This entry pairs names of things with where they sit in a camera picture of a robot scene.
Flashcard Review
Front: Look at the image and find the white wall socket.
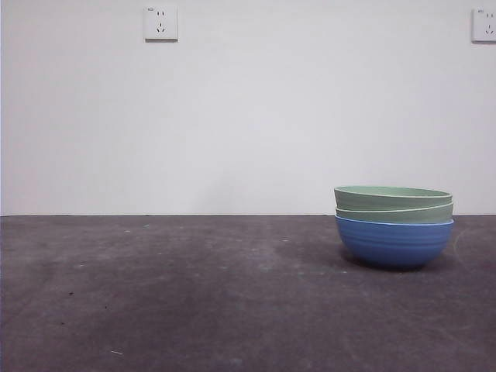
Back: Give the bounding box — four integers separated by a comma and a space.
471, 6, 496, 43
144, 5, 180, 43

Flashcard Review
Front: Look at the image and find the blue ribbed bowl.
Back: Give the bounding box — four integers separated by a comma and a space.
334, 215, 455, 271

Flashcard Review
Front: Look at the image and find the green ribbed bowl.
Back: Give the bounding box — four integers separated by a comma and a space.
333, 185, 453, 212
335, 201, 454, 225

